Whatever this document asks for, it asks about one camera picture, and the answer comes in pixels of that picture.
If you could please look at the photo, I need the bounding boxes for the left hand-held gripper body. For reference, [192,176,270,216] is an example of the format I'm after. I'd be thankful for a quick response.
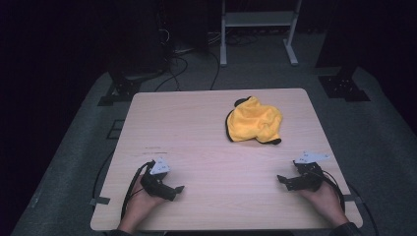
[140,157,172,199]

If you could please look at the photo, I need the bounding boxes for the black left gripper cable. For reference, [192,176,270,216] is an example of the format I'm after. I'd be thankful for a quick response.
[120,159,156,221]

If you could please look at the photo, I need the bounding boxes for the person's left hand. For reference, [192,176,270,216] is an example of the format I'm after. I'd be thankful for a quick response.
[119,174,169,228]

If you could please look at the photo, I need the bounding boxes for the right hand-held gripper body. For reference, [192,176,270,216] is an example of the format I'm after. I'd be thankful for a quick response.
[292,150,330,193]

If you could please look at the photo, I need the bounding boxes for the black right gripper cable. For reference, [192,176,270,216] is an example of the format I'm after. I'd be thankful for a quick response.
[321,169,379,236]

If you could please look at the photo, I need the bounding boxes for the white metal stand frame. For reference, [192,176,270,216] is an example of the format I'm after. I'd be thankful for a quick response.
[219,0,303,68]

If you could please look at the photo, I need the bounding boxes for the black stand base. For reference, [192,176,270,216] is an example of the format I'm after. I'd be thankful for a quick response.
[318,66,372,103]
[96,73,143,107]

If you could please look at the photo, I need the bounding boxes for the yellow cloth with black trim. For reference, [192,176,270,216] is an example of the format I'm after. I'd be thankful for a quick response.
[224,95,284,146]

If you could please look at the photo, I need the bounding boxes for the black floor cable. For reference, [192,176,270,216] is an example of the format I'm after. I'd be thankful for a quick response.
[208,50,221,91]
[153,53,190,93]

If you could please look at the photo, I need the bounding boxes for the person's right hand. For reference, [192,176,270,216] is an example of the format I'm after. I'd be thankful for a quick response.
[297,179,349,227]

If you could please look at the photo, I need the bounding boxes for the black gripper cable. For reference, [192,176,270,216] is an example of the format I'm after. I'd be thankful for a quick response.
[120,159,156,221]
[321,169,379,236]

